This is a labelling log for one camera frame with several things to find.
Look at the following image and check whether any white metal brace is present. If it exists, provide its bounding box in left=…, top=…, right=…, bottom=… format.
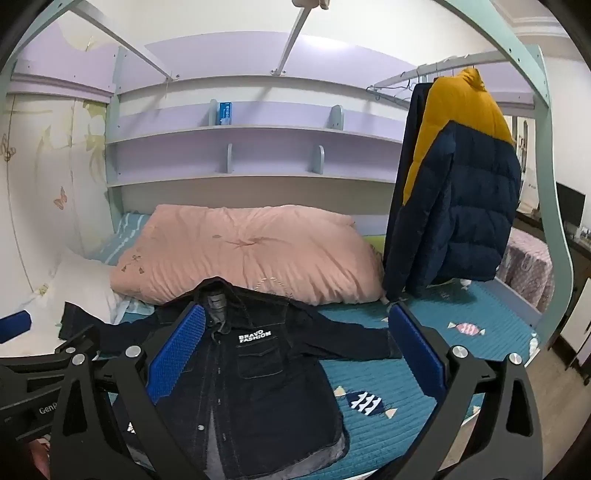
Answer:
left=60, top=0, right=174, bottom=81
left=271, top=0, right=331, bottom=77

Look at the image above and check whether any light teal bunk bed frame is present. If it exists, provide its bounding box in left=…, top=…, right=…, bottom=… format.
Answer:
left=0, top=0, right=575, bottom=352

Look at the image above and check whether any lilac shelf unit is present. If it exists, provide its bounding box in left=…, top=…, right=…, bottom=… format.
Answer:
left=106, top=32, right=416, bottom=188

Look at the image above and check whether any dark hanging garment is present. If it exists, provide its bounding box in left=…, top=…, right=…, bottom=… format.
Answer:
left=387, top=82, right=439, bottom=259

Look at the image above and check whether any black monitor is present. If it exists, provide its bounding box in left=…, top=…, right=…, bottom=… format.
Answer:
left=556, top=182, right=587, bottom=236

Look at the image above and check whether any navy and yellow puffer jacket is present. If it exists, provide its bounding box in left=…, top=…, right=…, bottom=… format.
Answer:
left=382, top=67, right=522, bottom=298

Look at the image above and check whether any dark denim jacket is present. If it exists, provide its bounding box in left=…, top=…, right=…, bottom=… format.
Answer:
left=58, top=277, right=402, bottom=480

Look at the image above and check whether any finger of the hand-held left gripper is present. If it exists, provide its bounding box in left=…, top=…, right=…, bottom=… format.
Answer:
left=0, top=310, right=32, bottom=345
left=0, top=326, right=100, bottom=371

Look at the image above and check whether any striped light blue cloth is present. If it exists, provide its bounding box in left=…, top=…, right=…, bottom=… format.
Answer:
left=90, top=211, right=155, bottom=267

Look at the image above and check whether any white butterfly print wardrobe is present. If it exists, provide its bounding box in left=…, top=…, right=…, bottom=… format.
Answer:
left=0, top=92, right=116, bottom=296

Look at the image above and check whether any pink patterned bedspread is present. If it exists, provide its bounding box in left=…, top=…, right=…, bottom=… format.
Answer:
left=496, top=228, right=555, bottom=315

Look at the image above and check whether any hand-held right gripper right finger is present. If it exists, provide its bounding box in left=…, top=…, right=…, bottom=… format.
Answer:
left=388, top=302, right=543, bottom=480

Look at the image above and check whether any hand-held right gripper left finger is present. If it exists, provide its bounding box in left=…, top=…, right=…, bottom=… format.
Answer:
left=48, top=304, right=208, bottom=480

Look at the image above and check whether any teal candy print bed sheet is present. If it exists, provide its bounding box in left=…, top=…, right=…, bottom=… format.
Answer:
left=88, top=210, right=541, bottom=480

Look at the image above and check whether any metal clothes rail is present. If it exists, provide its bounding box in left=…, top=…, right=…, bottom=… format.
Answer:
left=367, top=51, right=504, bottom=100

